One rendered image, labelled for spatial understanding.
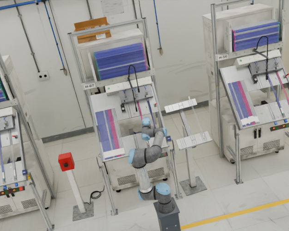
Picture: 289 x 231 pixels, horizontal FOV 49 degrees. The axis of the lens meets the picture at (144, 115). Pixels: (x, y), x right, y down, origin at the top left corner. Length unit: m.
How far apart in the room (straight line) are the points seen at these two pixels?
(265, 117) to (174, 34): 2.04
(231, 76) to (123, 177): 1.67
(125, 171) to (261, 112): 1.63
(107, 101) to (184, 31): 2.03
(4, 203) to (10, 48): 2.12
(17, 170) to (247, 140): 2.56
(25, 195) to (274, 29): 3.25
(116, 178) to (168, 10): 2.50
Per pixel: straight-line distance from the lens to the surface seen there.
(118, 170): 3.65
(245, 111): 3.45
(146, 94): 3.25
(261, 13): 3.78
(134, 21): 3.20
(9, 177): 3.40
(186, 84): 5.14
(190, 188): 3.73
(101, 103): 3.31
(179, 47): 4.92
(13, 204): 3.96
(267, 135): 4.00
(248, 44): 3.57
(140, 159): 2.34
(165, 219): 2.77
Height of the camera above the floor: 2.50
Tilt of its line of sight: 28 degrees down
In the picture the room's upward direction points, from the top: 11 degrees counter-clockwise
